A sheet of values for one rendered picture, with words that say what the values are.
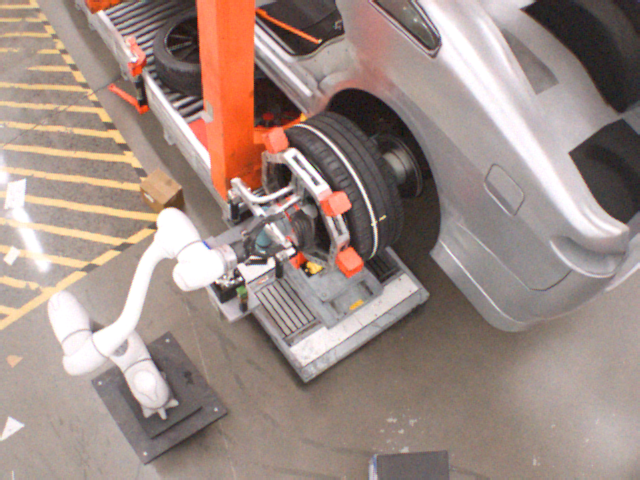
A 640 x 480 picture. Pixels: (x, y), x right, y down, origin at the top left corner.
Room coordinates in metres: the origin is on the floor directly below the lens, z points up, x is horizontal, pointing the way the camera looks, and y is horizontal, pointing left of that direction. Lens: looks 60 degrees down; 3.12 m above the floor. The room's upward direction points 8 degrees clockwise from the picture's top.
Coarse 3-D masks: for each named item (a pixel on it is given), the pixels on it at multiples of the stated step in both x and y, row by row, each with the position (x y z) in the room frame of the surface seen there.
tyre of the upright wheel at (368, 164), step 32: (288, 128) 1.70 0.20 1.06; (320, 128) 1.64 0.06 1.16; (352, 128) 1.65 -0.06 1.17; (320, 160) 1.48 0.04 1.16; (352, 160) 1.50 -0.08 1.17; (384, 160) 1.54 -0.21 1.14; (352, 192) 1.38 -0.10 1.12; (384, 192) 1.43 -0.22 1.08; (352, 224) 1.31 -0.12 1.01; (384, 224) 1.35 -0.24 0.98
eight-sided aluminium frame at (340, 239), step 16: (272, 160) 1.57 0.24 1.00; (288, 160) 1.49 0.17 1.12; (304, 160) 1.50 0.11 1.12; (272, 176) 1.64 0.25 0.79; (304, 176) 1.42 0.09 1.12; (272, 192) 1.59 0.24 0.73; (320, 192) 1.36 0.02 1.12; (320, 208) 1.33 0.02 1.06; (336, 224) 1.31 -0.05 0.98; (336, 240) 1.25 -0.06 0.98; (304, 256) 1.37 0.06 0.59; (320, 256) 1.32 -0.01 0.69
